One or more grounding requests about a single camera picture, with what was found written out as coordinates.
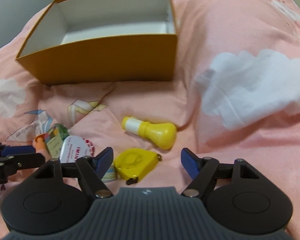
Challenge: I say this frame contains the pink cloud print blanket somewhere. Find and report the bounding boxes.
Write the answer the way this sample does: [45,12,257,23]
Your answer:
[0,0,300,239]

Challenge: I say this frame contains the yellow tape measure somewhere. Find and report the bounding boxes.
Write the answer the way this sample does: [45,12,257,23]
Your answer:
[114,148,162,185]

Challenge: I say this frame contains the white round mint tin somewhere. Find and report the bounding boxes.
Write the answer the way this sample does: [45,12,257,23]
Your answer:
[59,135,95,163]

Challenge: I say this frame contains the orange cardboard box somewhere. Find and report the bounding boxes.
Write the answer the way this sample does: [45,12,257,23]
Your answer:
[16,0,178,86]

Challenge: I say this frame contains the green sanitizer bottle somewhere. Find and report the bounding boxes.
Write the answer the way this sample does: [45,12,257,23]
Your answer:
[44,124,70,158]

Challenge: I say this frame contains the yellow plastic bottle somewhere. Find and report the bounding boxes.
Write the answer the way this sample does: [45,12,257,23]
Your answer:
[121,116,177,150]

